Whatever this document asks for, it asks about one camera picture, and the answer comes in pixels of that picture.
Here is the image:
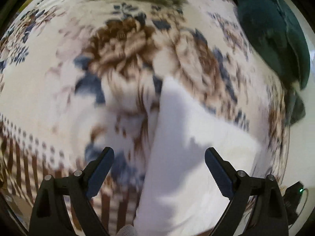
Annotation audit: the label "white pants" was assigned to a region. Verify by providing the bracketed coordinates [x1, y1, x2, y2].
[133, 77, 262, 235]

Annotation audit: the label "white gloved hand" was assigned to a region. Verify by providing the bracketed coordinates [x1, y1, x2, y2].
[116, 225, 138, 236]

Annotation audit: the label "floral bed blanket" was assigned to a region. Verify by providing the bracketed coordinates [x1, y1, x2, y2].
[1, 0, 289, 235]

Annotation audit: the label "dark green quilt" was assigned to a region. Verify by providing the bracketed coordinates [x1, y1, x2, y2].
[232, 0, 310, 126]

